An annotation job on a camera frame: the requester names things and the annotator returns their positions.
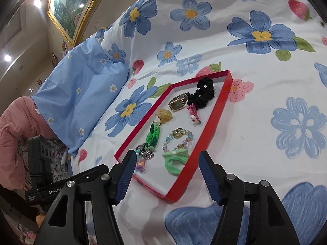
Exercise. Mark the white floral bedsheet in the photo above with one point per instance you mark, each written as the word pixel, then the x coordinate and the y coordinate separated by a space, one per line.
pixel 255 122

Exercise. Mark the gold framed painting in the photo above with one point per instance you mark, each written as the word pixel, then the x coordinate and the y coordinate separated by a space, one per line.
pixel 71 5

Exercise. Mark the small-flowered patterned cloth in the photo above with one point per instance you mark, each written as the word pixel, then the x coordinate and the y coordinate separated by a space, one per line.
pixel 58 155

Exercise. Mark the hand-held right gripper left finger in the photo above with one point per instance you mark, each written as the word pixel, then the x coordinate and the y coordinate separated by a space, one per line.
pixel 126 176

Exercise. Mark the gold wristwatch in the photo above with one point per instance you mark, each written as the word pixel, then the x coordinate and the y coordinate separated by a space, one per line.
pixel 177 103

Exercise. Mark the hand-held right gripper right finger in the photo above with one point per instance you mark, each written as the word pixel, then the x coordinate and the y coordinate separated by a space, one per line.
pixel 208 176

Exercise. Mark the person's left hand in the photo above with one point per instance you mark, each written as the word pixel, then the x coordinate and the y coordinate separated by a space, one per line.
pixel 40 219

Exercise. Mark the black scrunchie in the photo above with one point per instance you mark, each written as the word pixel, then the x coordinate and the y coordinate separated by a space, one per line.
pixel 201 94

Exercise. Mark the yellow hair claw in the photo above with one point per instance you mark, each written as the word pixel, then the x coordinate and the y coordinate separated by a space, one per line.
pixel 164 116

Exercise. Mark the pink hair clip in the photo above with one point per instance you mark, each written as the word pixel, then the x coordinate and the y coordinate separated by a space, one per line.
pixel 194 114

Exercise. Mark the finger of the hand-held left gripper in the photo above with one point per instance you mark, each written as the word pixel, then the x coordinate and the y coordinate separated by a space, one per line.
pixel 86 173

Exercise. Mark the red shallow box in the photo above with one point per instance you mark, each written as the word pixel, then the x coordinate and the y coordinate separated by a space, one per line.
pixel 217 112

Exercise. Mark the light blue flowered pillow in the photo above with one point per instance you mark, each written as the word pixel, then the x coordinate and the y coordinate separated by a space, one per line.
pixel 81 94

